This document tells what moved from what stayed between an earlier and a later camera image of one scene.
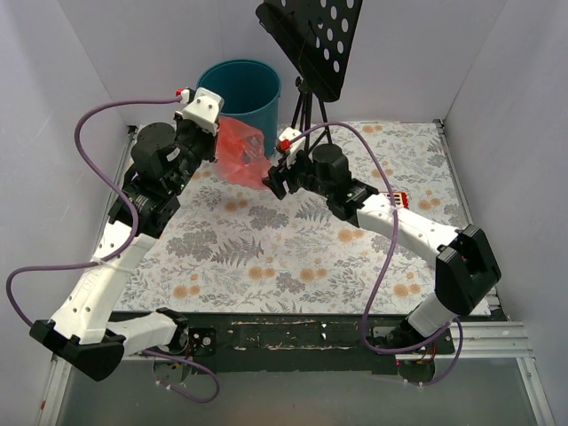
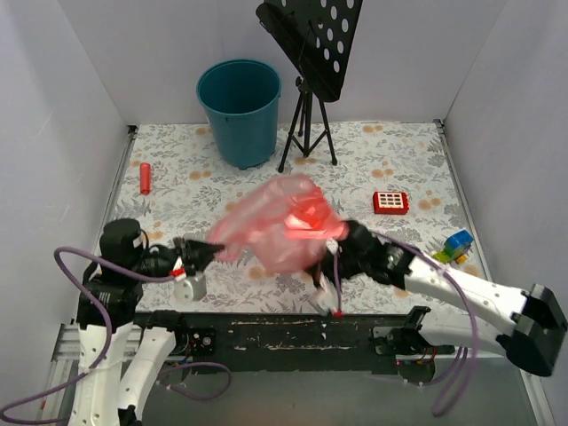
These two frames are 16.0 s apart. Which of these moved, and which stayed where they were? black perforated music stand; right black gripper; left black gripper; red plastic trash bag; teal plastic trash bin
Moved: right black gripper; red plastic trash bag; left black gripper
Stayed: black perforated music stand; teal plastic trash bin
